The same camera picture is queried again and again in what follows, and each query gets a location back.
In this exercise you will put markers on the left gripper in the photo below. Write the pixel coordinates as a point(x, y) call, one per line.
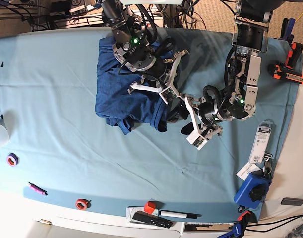
point(197, 132)

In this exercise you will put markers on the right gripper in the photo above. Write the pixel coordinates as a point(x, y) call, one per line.
point(167, 92)

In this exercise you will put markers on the blue t-shirt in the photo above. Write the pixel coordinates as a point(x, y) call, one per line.
point(115, 104)

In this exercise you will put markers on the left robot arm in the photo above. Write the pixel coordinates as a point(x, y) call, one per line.
point(242, 69)

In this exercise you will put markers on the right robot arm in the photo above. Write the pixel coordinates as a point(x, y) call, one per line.
point(134, 34)

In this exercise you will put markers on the grey blister package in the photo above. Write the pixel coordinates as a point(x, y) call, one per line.
point(260, 142)

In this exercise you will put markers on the white paper card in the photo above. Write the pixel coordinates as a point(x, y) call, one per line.
point(247, 169)

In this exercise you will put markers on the red cube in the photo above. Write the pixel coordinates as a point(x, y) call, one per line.
point(149, 207)

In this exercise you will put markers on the keys with carabiner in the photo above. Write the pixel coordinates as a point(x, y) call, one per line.
point(267, 168)

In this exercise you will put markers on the white black marker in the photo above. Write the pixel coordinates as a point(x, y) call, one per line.
point(178, 215)

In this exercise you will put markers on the blue box black knob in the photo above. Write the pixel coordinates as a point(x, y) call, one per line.
point(253, 190)

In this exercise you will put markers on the black remote control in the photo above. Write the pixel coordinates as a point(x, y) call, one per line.
point(152, 220)

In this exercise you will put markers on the blue spring clamp bottom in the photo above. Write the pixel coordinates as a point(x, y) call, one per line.
point(238, 229)

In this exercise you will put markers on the light blue table cloth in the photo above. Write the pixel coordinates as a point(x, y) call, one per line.
point(47, 100)

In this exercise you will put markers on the orange black upright clamp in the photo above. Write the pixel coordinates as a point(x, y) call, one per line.
point(293, 54)

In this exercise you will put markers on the grey small device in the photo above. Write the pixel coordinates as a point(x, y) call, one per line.
point(292, 201)

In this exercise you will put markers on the red tape roll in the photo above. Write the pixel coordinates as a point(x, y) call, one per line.
point(82, 204)

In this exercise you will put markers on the blue black clamp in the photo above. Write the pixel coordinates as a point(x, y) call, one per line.
point(287, 27)

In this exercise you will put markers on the pink marker pen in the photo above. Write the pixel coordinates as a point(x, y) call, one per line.
point(37, 189)

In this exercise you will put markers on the purple tape roll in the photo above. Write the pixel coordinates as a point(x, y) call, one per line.
point(12, 160)

